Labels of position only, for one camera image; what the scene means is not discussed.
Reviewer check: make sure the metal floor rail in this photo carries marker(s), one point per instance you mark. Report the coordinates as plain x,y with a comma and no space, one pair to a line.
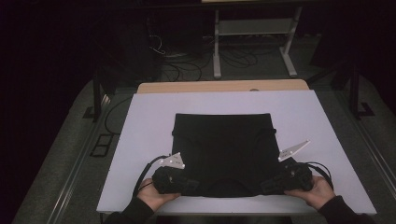
73,183
373,158

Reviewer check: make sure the person's right hand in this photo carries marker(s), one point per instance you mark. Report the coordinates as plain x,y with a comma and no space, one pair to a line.
317,193

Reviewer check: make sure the white metal stand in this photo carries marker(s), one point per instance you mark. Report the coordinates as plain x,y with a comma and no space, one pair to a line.
217,46

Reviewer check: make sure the black tank top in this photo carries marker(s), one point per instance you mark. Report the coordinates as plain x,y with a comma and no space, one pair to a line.
224,146

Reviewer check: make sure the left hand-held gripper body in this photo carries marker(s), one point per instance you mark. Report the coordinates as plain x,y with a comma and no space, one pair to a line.
168,179

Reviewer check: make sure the person's left hand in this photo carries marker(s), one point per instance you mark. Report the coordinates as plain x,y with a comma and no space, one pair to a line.
152,197

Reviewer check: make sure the black metal stand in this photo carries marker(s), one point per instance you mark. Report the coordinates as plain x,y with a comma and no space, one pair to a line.
97,99
354,93

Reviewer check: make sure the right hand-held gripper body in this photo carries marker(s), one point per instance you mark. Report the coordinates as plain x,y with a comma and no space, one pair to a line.
295,177

